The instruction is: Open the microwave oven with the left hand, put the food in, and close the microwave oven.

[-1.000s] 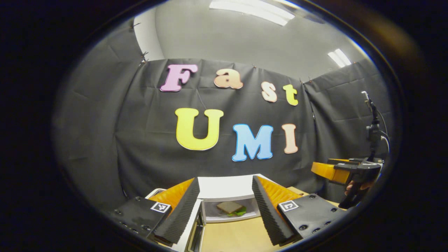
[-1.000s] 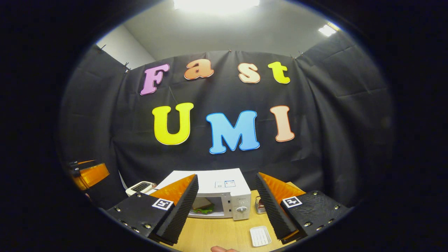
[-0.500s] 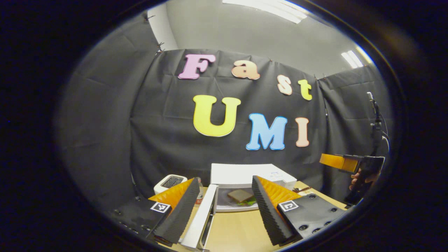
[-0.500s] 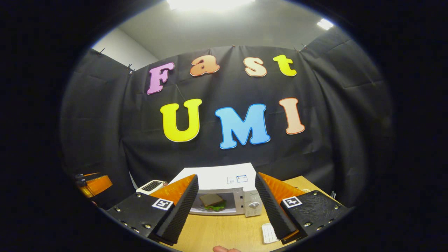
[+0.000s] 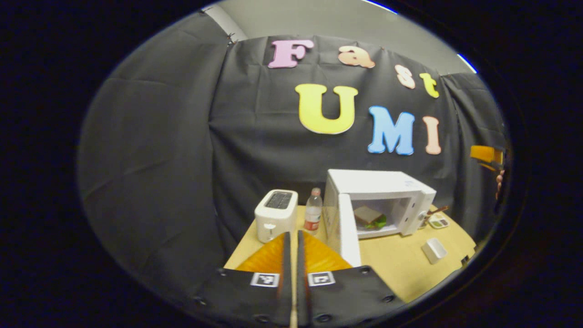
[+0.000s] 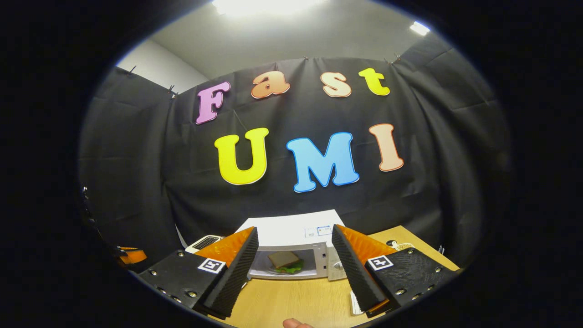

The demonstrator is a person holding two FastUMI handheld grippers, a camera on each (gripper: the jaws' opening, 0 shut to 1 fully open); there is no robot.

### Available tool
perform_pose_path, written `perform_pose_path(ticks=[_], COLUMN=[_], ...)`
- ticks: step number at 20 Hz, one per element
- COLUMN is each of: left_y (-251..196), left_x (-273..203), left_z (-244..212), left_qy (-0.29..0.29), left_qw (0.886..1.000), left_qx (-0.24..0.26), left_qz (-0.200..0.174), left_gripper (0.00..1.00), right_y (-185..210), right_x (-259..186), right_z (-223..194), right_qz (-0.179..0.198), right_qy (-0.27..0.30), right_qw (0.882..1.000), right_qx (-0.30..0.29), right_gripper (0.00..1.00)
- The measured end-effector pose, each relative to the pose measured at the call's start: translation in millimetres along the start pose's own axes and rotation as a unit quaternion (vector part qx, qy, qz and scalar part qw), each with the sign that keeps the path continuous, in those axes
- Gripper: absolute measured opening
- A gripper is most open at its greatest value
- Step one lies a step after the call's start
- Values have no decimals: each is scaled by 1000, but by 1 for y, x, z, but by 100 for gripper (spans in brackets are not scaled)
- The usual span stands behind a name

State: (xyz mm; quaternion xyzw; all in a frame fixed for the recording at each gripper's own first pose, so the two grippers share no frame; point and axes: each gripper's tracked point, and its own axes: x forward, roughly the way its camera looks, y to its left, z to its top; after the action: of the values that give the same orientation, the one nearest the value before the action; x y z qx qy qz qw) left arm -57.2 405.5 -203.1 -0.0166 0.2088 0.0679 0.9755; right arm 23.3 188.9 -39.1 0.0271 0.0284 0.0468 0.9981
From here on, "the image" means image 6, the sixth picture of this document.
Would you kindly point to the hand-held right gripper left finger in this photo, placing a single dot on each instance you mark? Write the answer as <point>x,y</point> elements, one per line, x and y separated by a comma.
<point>232,278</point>

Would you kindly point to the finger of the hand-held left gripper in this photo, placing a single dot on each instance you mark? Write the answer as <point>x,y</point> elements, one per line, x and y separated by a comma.
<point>134,257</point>

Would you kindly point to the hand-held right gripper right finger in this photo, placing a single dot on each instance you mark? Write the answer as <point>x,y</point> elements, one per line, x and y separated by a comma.
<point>353,273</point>

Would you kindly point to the sandwich with lettuce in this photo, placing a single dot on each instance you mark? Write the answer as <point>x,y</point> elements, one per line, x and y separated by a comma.
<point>283,260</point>

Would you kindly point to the white microwave oven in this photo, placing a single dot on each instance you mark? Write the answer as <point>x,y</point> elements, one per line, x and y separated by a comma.
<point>291,228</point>

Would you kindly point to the white toaster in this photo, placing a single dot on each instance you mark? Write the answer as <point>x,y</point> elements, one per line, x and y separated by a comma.
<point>202,243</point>

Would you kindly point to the white divided bean plate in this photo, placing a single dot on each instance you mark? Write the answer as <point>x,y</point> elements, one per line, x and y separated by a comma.
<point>401,245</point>

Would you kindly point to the black backdrop cloth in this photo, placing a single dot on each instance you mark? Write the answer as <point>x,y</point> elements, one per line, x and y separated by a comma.
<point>432,182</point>

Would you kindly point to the small ceiling light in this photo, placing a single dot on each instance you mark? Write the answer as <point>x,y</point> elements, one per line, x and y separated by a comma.
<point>419,28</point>

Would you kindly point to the long ceiling light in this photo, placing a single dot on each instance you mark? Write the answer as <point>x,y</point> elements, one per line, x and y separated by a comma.
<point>268,7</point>

